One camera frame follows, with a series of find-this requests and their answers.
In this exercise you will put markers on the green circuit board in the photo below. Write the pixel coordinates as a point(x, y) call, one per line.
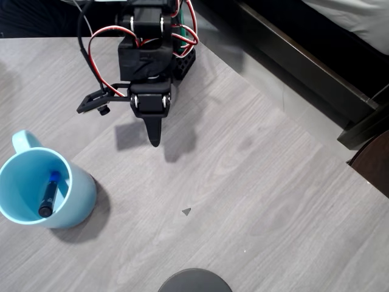
point(182, 21)

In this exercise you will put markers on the small black camera module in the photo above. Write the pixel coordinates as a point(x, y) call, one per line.
point(104, 110)

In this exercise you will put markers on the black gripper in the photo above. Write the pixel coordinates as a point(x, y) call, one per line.
point(151, 104)

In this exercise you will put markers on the light blue mug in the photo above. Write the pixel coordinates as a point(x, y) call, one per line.
point(82, 188)

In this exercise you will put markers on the dark round stand base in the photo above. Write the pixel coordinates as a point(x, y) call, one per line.
point(194, 281)

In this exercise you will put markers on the dark brown round furniture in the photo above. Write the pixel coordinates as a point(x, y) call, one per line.
point(373, 167)

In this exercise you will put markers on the white bedding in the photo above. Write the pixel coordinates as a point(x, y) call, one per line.
point(358, 18)

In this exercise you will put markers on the dark wooden bed frame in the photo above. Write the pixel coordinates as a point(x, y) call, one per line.
point(304, 61)

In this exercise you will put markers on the small grey triangle sticker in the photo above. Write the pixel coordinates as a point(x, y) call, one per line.
point(186, 211)

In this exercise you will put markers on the black gripper camera mount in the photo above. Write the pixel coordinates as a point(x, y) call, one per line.
point(121, 99)

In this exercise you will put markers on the blue capped black marker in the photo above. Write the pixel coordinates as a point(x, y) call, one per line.
point(50, 191)

